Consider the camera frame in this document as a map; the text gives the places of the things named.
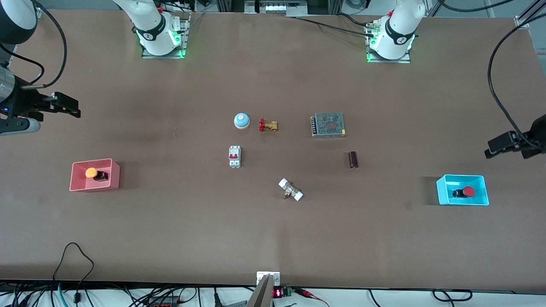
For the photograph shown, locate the cyan plastic box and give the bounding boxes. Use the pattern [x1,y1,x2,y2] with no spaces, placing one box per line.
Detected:
[436,174,490,206]

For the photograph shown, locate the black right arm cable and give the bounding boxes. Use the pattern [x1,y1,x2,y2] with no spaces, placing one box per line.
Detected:
[0,0,68,90]

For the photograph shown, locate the grey terminal strip unit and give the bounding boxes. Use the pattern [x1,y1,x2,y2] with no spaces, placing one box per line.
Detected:
[244,0,308,15]

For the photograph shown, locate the black cable across table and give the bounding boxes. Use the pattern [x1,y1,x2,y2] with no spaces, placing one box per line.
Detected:
[293,12,377,39]

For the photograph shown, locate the yellow push button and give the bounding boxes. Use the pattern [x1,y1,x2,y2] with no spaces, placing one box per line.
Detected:
[85,167,110,183]

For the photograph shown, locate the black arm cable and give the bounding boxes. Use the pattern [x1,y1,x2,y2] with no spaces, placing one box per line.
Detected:
[0,0,68,90]
[487,0,546,148]

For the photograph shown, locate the red clip lead wire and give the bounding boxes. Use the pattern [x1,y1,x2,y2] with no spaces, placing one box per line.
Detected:
[293,287,330,307]

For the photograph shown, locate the metal mesh power supply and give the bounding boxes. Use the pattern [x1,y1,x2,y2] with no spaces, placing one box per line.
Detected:
[310,111,347,139]

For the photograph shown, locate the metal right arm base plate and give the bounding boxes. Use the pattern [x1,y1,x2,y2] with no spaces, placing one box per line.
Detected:
[141,12,191,60]

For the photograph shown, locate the black coiled cable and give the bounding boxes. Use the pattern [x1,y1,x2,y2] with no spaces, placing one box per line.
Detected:
[432,289,473,303]

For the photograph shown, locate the metal fitting white end caps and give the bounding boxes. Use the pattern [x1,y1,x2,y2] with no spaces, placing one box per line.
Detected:
[278,178,305,202]

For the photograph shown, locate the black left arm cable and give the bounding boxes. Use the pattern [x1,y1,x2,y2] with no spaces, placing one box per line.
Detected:
[487,0,546,148]

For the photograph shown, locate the pink plastic box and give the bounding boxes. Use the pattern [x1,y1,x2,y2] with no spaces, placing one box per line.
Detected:
[69,158,121,192]

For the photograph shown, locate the grey camera mount bar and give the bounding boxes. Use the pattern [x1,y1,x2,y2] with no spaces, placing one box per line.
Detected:
[246,274,275,307]

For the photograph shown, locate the white circuit breaker red switches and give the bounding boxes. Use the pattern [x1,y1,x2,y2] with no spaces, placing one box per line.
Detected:
[228,145,242,169]

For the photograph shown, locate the black looped cable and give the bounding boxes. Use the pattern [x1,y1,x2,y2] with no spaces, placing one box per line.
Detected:
[52,242,95,304]

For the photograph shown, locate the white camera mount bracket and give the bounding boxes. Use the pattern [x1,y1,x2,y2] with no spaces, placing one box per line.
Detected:
[256,271,281,287]

